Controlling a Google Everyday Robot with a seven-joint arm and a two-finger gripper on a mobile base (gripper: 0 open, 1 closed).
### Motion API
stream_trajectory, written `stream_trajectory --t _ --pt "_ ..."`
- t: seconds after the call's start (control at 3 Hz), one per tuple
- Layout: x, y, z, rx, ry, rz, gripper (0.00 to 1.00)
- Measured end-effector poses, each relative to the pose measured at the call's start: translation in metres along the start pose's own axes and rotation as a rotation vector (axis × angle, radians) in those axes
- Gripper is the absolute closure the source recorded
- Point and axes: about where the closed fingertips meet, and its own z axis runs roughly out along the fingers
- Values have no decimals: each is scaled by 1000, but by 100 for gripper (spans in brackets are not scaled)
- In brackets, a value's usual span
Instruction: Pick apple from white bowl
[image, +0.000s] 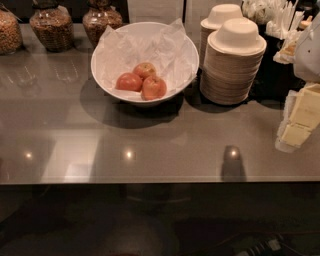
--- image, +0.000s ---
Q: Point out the front stack of paper bowls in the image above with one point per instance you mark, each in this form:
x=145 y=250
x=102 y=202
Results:
x=233 y=55

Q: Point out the left red apple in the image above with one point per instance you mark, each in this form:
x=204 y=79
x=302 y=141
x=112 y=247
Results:
x=130 y=82

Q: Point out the left glass jar of cereal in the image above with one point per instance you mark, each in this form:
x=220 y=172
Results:
x=10 y=32

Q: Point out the black cutlery holder tray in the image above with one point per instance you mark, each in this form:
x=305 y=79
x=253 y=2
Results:
x=273 y=80

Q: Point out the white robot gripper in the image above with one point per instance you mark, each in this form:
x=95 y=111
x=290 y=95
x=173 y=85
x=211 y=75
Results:
x=308 y=57

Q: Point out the front right red apple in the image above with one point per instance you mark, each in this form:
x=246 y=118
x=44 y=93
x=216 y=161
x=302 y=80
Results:
x=153 y=88

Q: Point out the right glass jar of granola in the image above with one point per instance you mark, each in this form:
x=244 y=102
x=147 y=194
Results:
x=99 y=16

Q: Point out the rear stack of paper bowls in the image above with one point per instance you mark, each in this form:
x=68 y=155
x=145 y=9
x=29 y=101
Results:
x=217 y=16

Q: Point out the stack of paper bowls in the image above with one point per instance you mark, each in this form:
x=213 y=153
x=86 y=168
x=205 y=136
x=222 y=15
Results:
x=217 y=16
x=233 y=55

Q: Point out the white ceramic bowl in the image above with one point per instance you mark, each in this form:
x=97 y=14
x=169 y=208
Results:
x=106 y=80

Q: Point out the glass jar of granola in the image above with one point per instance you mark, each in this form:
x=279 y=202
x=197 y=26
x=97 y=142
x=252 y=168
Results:
x=99 y=16
x=52 y=25

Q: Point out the back red apple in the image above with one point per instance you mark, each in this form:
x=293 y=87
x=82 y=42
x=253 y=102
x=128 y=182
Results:
x=144 y=70

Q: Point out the red apple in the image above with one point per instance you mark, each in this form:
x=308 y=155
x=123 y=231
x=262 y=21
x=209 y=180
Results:
x=153 y=88
x=130 y=82
x=144 y=70

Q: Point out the middle glass jar of granola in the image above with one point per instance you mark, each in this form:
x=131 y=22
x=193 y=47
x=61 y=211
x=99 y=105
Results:
x=52 y=25

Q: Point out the white plastic cutlery bundle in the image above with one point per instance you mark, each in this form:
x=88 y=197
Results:
x=279 y=17

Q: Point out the white paper bowl liner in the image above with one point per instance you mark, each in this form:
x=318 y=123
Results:
x=160 y=50

